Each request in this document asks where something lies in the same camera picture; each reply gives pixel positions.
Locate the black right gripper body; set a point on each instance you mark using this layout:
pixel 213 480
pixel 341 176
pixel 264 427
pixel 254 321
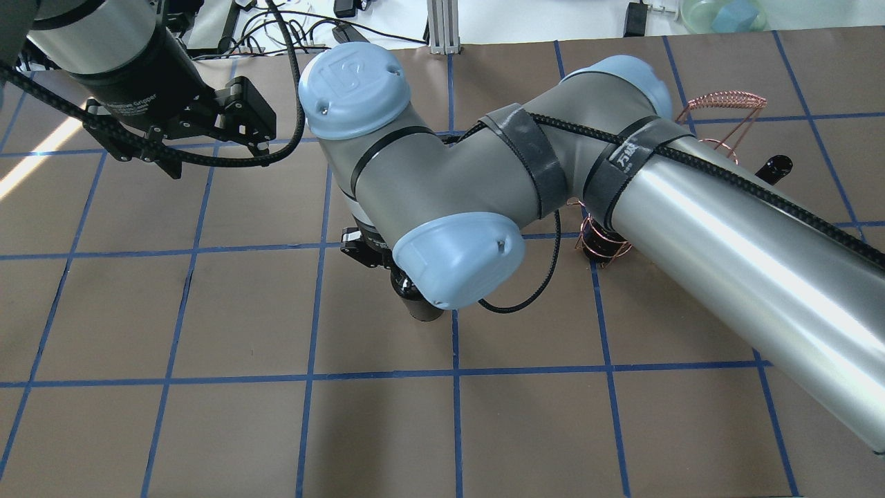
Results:
pixel 371 252

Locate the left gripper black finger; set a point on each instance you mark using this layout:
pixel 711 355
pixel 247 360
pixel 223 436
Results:
pixel 157 154
pixel 244 116

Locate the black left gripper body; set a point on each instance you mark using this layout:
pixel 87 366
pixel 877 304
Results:
pixel 142 84

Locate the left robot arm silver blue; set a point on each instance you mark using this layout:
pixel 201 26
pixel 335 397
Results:
pixel 95 37

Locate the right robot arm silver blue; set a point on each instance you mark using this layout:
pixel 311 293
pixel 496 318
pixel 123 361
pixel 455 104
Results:
pixel 805 294

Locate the near wine bottle in basket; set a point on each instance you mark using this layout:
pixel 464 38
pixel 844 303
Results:
pixel 600 246

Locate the wine bottle in basket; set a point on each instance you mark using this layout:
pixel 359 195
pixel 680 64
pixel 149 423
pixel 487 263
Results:
pixel 600 246
pixel 775 169

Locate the far wine bottle in basket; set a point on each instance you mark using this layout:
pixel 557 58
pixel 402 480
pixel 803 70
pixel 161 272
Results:
pixel 775 169

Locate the brown paper table mat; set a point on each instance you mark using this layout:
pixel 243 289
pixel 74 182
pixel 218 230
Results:
pixel 526 270

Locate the black power adapter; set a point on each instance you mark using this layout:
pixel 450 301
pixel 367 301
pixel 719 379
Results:
pixel 635 20

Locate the green glass bowl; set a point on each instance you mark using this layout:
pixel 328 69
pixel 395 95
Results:
pixel 709 17

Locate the blue foam cube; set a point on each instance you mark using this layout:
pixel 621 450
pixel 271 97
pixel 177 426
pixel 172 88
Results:
pixel 735 17

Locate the aluminium frame post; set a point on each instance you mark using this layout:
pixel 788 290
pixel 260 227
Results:
pixel 443 27

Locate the copper wire wine basket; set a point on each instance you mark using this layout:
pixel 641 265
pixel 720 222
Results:
pixel 661 174

